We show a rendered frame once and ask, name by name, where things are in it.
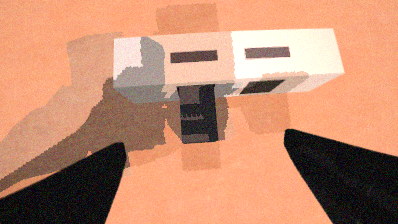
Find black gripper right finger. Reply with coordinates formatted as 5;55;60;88
284;129;398;224

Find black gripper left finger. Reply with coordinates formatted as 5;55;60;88
0;142;127;224

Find black two-prong plug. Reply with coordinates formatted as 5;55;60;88
179;85;218;144

